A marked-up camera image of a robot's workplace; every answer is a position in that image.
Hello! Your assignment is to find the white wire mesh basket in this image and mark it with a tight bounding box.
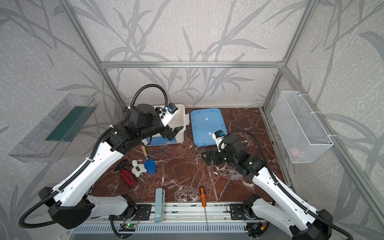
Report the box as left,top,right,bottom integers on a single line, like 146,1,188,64
271,91,334,164

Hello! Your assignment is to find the orange handled screwdriver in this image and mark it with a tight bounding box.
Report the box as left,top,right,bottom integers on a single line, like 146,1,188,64
200,186,209,231

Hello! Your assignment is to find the clear wall shelf green mat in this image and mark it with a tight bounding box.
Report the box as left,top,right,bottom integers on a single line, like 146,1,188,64
9,94,98,163

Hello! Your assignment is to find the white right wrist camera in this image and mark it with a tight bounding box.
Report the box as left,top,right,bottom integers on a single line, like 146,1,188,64
212,130,226,152

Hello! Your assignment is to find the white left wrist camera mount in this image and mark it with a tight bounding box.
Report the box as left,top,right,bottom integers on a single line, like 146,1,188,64
154,103,179,127

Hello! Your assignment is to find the grey teal bar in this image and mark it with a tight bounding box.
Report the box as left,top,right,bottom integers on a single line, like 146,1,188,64
154,188,165,223

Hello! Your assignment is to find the white plastic storage bin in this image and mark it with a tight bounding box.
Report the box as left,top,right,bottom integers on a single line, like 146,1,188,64
142,104,190,146

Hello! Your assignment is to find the clear test tube rack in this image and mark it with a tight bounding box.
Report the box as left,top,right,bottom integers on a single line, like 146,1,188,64
231,173,243,181

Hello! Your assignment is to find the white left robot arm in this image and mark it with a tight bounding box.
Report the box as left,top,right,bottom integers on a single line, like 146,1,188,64
18,84,181,229

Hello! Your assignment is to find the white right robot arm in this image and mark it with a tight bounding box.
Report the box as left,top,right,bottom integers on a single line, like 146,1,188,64
202,130,353,240

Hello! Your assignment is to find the wooden handled blue brush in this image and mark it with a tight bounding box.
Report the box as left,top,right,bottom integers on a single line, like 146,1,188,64
141,146,157,175

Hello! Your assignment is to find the aluminium frame profile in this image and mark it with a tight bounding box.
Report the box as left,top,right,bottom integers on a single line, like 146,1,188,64
59,1,384,224

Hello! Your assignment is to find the green circuit board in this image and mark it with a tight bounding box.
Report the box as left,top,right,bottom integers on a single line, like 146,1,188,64
119,223,138,232

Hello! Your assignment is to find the blue plastic bin lid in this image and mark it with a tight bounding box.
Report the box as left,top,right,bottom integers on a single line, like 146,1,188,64
190,108,228,147

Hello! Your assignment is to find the red black lighter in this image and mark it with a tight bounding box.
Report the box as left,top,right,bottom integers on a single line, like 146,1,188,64
115,161,138,189

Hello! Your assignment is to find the white molecule model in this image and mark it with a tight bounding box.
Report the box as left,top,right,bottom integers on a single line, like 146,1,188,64
132,160,148,178

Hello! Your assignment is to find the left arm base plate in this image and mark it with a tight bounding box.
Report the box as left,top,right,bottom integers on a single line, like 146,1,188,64
109,204,152,222

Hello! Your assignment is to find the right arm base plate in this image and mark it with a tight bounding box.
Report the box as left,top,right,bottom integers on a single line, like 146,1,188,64
226,203,256,220

